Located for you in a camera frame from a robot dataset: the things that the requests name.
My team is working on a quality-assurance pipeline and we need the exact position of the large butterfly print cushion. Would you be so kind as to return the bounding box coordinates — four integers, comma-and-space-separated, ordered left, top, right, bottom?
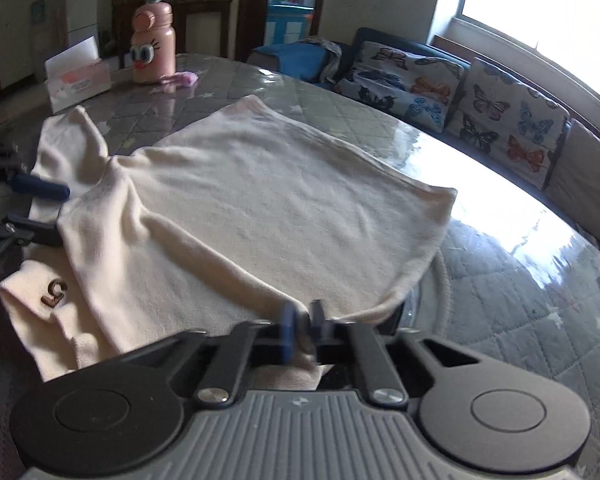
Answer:
445, 57, 571, 190

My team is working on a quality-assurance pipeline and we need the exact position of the window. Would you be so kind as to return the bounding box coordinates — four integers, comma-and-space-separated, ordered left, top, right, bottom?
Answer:
432, 0, 600, 111

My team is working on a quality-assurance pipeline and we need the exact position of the pink cartoon face bottle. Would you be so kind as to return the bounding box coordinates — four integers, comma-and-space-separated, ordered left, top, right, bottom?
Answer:
130, 1, 177, 85

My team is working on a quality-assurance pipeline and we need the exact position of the round built-in cooktop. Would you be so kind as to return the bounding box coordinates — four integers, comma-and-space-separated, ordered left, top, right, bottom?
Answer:
380, 280, 431, 336

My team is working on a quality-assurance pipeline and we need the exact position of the blue cabinet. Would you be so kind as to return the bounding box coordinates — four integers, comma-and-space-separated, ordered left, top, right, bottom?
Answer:
267, 2, 316, 48

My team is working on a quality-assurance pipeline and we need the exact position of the grey cloth on sofa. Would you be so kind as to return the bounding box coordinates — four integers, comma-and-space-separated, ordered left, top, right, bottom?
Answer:
305, 36, 342, 83

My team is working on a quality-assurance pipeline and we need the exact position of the pink scrunchie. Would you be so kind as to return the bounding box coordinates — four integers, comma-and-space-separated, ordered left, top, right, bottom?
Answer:
159, 72, 199, 88

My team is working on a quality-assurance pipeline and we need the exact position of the small butterfly print cushion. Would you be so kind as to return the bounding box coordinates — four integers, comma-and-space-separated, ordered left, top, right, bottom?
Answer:
337, 40, 466, 133

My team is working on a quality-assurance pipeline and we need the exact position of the dark wooden door frame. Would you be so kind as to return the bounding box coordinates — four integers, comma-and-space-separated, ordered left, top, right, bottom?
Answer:
235, 0, 331, 61

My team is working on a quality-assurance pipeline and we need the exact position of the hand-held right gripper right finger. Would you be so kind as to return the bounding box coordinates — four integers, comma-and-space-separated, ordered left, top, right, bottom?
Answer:
310, 300, 481, 408

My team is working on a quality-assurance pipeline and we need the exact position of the cream shirt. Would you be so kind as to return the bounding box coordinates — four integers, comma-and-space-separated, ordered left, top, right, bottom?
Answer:
0, 94, 458, 393

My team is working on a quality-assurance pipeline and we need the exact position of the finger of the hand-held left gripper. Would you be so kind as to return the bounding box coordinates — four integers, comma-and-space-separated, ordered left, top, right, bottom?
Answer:
0, 142, 71, 202
0, 214, 63, 275

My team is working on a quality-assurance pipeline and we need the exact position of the pink tissue box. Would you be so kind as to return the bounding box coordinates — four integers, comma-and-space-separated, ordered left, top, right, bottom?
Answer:
44, 37, 112, 113

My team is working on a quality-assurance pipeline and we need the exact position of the white refrigerator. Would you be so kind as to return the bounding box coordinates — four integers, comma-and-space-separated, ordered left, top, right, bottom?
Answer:
66, 0, 101, 48

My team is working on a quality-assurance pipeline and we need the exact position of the plain beige cushion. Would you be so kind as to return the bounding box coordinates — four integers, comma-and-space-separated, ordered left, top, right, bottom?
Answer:
545, 119, 600, 256

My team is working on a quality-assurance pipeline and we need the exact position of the water dispenser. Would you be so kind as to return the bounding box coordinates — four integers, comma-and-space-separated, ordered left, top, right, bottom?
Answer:
29, 0, 56, 56

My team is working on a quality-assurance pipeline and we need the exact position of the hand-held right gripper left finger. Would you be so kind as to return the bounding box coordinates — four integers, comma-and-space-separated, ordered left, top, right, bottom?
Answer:
115, 304, 298, 408

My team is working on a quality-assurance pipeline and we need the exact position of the wooden display cabinet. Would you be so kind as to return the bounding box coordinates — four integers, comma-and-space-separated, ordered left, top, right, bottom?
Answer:
112, 0, 233, 58

